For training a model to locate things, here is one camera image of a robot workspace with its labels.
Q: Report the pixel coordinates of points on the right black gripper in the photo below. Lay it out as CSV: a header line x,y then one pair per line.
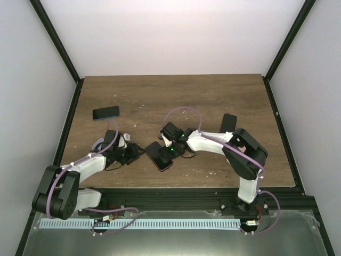
x,y
163,151

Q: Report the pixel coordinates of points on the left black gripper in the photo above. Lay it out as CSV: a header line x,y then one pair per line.
x,y
134,154

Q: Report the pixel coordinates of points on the black phone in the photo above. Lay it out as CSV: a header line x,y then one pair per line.
x,y
152,151
105,113

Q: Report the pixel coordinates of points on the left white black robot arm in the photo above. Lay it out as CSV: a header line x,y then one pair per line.
x,y
59,195

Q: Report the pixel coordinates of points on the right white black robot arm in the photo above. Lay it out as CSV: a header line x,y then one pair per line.
x,y
246,156

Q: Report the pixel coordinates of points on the lavender phone case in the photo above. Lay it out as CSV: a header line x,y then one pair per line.
x,y
97,143

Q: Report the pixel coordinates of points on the black phone in blue case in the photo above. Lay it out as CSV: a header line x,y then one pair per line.
x,y
105,113

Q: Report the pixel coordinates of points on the black phone case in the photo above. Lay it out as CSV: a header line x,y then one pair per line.
x,y
228,123

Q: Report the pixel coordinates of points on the metal sheet panel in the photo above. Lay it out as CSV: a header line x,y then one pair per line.
x,y
287,233

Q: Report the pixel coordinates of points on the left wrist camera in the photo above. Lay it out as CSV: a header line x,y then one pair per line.
x,y
126,136

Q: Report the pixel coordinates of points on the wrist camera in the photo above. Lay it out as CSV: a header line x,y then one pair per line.
x,y
126,136
171,132

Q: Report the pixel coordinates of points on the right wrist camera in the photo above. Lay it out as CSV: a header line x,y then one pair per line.
x,y
171,132

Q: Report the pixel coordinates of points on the black aluminium frame rail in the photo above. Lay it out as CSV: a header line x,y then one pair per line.
x,y
205,199

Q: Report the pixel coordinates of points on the light blue slotted cable duct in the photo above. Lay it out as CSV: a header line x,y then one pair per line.
x,y
214,224

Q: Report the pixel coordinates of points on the left black frame post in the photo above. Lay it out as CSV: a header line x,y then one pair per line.
x,y
47,23

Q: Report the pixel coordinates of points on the black frame post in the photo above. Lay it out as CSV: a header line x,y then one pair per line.
x,y
47,23
293,31

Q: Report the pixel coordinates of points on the right black frame post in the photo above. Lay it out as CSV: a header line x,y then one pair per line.
x,y
293,31

